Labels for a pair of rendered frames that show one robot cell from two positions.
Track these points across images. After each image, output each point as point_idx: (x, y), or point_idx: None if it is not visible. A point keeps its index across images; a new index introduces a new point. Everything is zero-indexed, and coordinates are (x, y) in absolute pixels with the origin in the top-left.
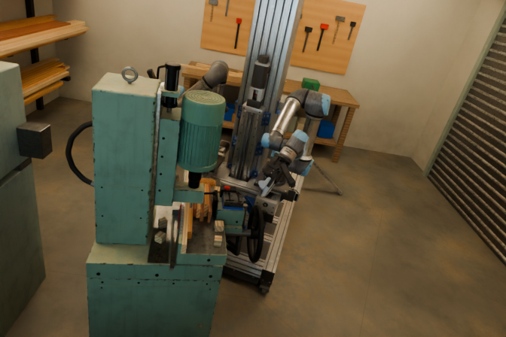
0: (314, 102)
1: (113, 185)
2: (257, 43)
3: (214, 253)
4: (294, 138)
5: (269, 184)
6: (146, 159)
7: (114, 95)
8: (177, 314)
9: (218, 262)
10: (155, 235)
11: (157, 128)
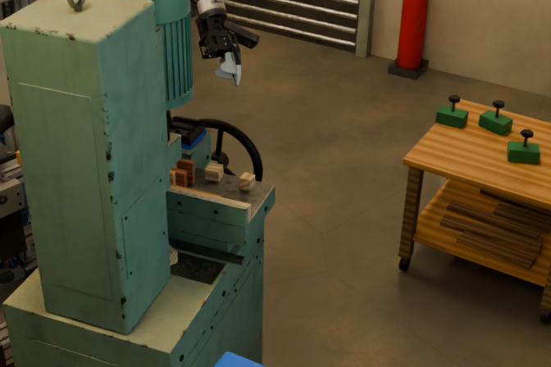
0: None
1: (134, 202)
2: None
3: (264, 194)
4: None
5: (238, 60)
6: (157, 120)
7: (121, 33)
8: (241, 342)
9: (270, 203)
10: None
11: None
